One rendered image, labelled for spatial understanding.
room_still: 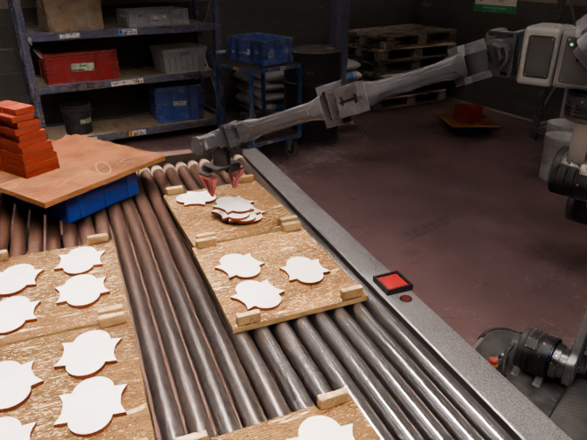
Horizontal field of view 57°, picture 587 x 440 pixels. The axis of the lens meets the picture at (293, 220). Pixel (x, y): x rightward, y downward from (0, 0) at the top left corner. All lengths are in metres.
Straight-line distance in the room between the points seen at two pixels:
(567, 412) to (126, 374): 1.59
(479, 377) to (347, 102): 0.70
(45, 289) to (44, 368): 0.32
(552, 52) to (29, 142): 1.59
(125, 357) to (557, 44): 1.32
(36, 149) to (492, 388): 1.53
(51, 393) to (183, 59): 4.81
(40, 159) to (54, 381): 0.96
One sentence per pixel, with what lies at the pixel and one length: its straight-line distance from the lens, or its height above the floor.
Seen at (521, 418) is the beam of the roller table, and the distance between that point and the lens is 1.16.
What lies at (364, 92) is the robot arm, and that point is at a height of 1.40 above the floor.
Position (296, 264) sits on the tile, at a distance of 1.46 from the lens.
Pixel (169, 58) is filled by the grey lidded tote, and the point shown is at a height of 0.78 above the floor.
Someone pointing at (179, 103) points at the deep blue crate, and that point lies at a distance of 5.80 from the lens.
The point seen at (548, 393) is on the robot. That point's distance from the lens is 2.27.
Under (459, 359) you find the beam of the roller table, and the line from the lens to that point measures 1.25.
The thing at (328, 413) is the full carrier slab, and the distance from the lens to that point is 1.06.
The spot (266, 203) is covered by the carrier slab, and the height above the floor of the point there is 0.94.
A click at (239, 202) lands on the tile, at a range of 1.76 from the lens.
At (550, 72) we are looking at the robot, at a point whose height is 1.42.
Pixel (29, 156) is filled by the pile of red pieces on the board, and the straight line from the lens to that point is 1.96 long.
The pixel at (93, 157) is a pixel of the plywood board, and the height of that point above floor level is 1.04.
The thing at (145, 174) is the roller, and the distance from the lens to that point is 2.22.
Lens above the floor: 1.70
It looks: 26 degrees down
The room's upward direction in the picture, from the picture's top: straight up
